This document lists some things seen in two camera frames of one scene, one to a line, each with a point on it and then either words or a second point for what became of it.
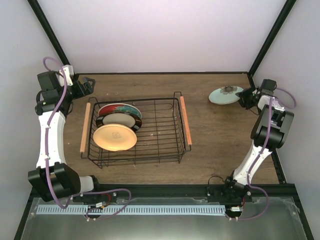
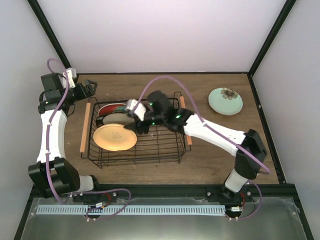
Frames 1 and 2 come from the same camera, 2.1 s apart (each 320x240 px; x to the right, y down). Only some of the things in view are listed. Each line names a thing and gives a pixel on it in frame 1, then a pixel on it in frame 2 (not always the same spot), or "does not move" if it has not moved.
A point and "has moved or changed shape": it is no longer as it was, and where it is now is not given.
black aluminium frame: x=181 y=190 does not move
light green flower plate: x=225 y=95 has moved or changed shape
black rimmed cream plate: x=127 y=119 does not move
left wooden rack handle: x=85 y=127 does not move
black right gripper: x=243 y=95 -> x=139 y=126
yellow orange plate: x=115 y=137 does not move
